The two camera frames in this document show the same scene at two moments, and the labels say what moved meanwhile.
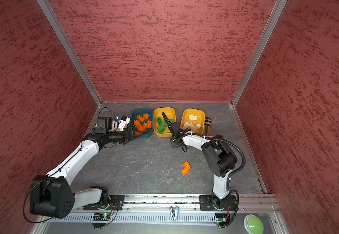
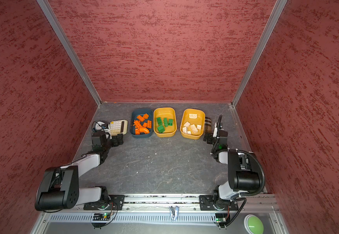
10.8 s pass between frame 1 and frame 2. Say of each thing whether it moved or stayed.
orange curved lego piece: moved
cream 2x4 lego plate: stayed
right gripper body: moved
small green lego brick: stayed
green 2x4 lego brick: stayed
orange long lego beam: stayed
